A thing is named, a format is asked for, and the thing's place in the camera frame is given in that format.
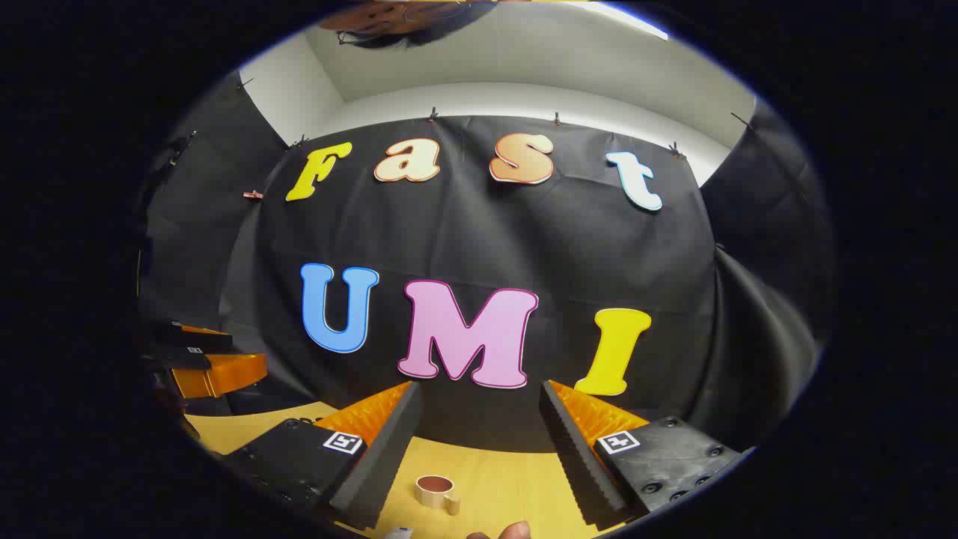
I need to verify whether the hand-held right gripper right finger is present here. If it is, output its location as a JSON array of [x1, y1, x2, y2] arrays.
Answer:
[[539, 379, 753, 532]]

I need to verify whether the wooden desktop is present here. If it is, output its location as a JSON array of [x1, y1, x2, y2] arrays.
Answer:
[[182, 401, 637, 539]]

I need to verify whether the beige cup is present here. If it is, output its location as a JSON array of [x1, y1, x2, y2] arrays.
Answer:
[[415, 475, 461, 516]]

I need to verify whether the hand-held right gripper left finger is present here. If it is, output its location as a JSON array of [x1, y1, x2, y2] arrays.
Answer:
[[217, 380, 424, 532]]

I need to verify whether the black backdrop cloth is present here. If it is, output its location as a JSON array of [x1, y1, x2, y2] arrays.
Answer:
[[138, 71, 835, 454]]

